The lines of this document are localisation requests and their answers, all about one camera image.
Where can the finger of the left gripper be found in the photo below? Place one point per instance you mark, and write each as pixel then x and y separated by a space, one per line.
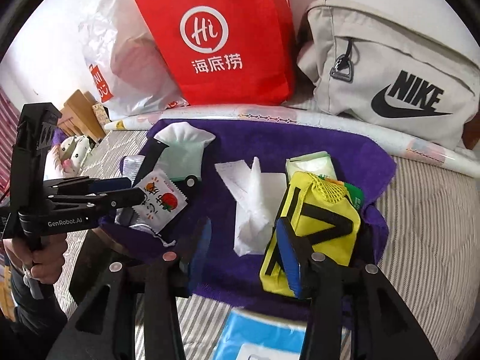
pixel 103 201
pixel 97 185

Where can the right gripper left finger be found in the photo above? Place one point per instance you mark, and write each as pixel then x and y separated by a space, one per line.
pixel 102 327

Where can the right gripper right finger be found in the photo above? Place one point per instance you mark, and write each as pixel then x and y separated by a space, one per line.
pixel 383 327

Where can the fruit pattern wet wipe packet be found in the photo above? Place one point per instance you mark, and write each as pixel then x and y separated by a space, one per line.
pixel 163 202

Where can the yellow black pouch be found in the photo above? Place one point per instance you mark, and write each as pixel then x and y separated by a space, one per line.
pixel 323 213

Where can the green snack packet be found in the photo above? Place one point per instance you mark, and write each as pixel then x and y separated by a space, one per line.
pixel 357 196

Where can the white tissue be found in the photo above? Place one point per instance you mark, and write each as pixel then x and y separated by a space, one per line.
pixel 258 197

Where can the green tissue pack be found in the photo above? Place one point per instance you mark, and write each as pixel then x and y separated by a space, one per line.
pixel 318 163

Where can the person's left hand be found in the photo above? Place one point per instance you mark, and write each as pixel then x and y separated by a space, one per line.
pixel 45 265

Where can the panda plush toy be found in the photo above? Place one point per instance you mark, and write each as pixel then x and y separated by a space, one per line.
pixel 65 160

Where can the dark green tea tin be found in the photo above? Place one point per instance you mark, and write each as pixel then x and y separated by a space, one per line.
pixel 98 251

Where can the wooden headboard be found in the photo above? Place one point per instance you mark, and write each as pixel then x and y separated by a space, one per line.
pixel 78 117

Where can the striped mattress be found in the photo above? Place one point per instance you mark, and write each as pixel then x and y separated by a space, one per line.
pixel 431 256

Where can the white Miniso plastic bag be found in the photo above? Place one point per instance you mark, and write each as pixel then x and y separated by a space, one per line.
pixel 128 70

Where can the blue tissue box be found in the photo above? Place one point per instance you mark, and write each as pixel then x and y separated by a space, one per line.
pixel 248 335

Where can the purple towel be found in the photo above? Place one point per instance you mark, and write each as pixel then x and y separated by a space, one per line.
pixel 235 280

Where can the rolled patterned paper tube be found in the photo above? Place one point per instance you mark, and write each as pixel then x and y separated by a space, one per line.
pixel 395 143

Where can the red Haidilao paper bag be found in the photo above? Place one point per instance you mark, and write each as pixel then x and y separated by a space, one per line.
pixel 226 51

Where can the beige Nike bag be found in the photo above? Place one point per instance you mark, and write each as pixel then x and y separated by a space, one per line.
pixel 364 63

